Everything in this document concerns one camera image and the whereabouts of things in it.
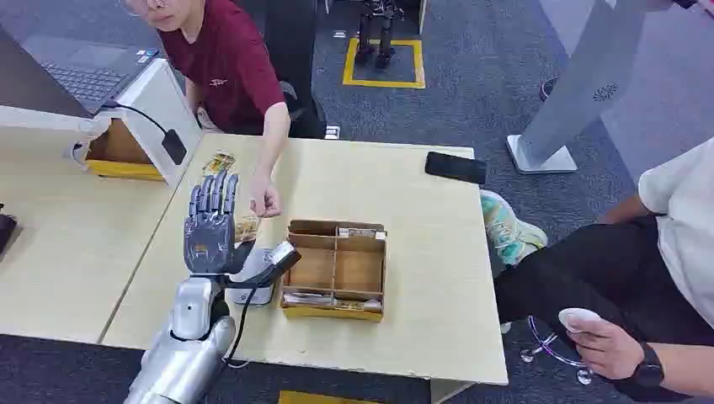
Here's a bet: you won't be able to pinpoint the seated person's left hand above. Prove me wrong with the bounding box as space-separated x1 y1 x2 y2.
565 315 646 381

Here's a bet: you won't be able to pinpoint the person's left hand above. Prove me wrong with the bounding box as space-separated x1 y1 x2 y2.
248 171 284 220

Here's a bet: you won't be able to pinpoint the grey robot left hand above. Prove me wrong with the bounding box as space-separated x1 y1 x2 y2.
183 169 257 276

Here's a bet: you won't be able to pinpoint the printed card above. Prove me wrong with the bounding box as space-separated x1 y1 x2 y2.
234 214 264 244

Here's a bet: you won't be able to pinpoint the small white round object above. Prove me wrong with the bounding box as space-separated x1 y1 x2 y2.
558 306 603 335

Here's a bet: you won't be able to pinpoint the black wristwatch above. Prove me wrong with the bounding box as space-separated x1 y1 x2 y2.
631 341 666 390

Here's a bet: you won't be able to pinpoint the printed cards pile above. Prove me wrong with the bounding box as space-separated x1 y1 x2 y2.
201 150 237 176

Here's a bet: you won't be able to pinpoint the chrome chair base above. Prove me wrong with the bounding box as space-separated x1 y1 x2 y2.
519 315 596 387

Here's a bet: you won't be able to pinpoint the person in white shirt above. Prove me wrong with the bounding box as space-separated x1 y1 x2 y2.
479 136 714 404

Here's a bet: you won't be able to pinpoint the black power adapter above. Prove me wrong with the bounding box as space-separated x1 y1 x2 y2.
161 128 189 167

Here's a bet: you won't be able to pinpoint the card stack with white edge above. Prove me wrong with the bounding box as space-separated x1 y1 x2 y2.
337 226 387 242

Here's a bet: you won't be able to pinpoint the wooden card box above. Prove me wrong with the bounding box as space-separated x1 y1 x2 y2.
279 219 389 324

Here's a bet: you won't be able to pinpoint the long row of cards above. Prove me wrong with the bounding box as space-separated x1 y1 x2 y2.
282 292 384 313

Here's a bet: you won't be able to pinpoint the black office chair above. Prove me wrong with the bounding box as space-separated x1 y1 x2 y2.
262 0 342 141

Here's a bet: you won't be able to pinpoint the person in red shirt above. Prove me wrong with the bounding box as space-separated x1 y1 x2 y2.
117 0 328 220

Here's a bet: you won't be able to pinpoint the white laptop riser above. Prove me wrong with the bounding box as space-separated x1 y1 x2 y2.
0 57 204 189

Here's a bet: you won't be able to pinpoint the teal patterned sneaker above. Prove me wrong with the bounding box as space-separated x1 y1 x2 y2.
480 189 550 268

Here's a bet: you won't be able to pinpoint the yellow floor tape square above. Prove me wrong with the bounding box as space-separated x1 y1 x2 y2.
341 37 427 90

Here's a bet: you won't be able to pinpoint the black phone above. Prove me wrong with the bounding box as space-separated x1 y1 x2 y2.
424 151 488 186

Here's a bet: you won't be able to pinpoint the black robot legs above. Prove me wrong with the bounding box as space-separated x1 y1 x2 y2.
354 0 404 71

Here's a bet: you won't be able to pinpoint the black object at desk edge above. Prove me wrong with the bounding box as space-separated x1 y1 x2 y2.
0 203 19 255

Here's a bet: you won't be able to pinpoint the dark laptop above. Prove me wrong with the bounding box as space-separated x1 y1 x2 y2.
0 24 163 120

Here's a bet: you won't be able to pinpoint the white floor stand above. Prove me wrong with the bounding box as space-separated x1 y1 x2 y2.
505 0 651 176

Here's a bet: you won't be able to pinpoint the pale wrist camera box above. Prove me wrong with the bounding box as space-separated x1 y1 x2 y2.
227 241 303 306

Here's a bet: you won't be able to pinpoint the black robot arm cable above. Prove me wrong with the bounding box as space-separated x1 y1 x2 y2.
224 285 258 370

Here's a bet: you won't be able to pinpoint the black power cable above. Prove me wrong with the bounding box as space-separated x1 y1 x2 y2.
102 100 169 136

